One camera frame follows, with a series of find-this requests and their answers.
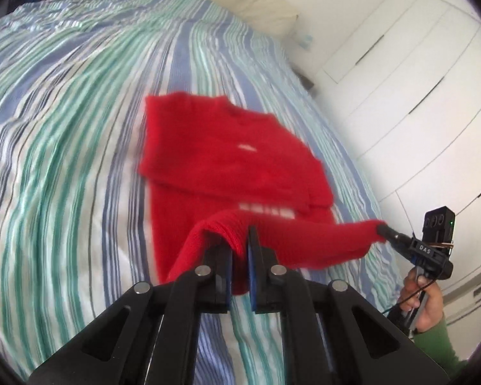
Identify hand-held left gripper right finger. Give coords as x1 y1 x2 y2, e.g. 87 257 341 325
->
246 225 451 385

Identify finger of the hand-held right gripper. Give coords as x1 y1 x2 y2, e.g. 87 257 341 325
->
379 225 416 257

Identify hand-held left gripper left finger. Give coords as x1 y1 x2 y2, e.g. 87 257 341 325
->
26 244 235 385

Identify red knitted sweater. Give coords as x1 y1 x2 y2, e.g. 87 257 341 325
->
139 92 387 295

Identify person's right forearm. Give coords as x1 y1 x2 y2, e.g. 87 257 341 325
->
413 313 470 378

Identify person's right hand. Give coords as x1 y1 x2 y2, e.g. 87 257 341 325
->
399 267 445 333

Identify white wardrobe doors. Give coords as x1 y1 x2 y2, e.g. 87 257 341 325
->
316 0 481 301

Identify striped bed cover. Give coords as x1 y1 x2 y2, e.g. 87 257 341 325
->
0 0 401 385

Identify cream pillow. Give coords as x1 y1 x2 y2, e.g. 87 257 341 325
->
108 0 299 37

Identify thin black cable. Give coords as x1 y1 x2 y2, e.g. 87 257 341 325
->
381 281 426 314

